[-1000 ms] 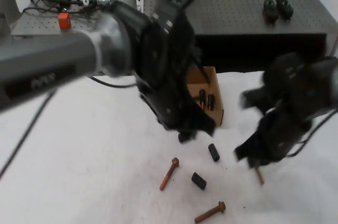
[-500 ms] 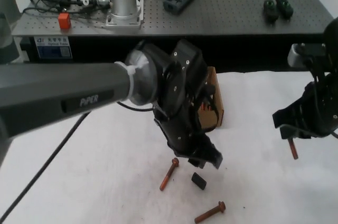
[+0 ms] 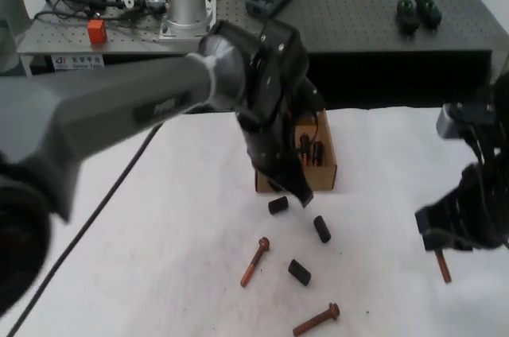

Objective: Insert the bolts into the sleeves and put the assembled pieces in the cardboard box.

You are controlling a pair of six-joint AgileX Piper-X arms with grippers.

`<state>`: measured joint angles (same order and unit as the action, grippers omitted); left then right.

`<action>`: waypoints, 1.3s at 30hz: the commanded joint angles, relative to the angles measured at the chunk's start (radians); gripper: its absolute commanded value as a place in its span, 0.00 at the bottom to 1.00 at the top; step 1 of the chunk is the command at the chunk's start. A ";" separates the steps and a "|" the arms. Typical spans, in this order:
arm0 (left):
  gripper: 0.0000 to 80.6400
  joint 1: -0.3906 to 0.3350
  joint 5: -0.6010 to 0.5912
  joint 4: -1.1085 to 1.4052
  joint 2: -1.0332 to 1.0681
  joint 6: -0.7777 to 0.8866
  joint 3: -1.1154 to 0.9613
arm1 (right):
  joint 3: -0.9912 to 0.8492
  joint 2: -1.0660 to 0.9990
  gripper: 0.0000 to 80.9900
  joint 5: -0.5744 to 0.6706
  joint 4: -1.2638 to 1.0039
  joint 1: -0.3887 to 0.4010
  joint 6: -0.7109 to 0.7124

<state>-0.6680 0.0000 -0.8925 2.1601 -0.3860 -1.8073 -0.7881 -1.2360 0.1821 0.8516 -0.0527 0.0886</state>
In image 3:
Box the copper bolt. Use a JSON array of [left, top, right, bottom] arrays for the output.
[[239, 236, 273, 288], [434, 248, 453, 285], [292, 302, 341, 337]]

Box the cardboard box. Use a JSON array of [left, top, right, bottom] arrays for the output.
[[254, 108, 339, 194]]

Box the assembled bolt and sleeve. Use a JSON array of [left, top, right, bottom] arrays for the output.
[[298, 134, 313, 167], [312, 140, 326, 166]]

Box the small orange box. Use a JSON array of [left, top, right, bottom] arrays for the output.
[[87, 18, 108, 45]]

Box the black sleeve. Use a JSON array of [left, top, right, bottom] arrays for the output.
[[312, 215, 332, 245], [287, 258, 313, 287], [267, 195, 290, 217]]

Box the metal bench with holes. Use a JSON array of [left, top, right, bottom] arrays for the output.
[[17, 0, 509, 76]]

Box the white label plate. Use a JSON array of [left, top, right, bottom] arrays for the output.
[[51, 54, 105, 71]]

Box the black cable on cloth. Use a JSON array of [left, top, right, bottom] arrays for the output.
[[0, 125, 165, 336]]

